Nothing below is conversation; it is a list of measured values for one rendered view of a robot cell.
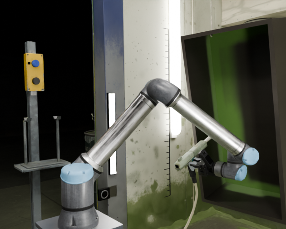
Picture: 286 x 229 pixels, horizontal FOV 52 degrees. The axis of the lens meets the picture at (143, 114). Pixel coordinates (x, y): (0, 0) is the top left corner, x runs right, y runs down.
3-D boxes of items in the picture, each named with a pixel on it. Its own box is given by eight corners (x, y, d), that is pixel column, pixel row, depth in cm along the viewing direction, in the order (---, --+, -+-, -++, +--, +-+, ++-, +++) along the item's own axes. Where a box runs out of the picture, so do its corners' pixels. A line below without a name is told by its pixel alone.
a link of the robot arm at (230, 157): (249, 142, 161) (249, 165, 161) (239, 139, 172) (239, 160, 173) (233, 142, 160) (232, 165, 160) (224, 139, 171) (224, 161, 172)
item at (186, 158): (187, 193, 183) (178, 161, 176) (181, 191, 187) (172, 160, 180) (225, 155, 214) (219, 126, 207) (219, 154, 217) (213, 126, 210)
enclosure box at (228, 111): (225, 181, 243) (209, 32, 219) (305, 199, 200) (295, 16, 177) (201, 201, 219) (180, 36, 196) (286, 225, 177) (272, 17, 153)
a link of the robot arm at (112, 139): (56, 182, 147) (155, 70, 151) (61, 173, 165) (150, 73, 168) (80, 201, 149) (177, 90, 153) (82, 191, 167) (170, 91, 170)
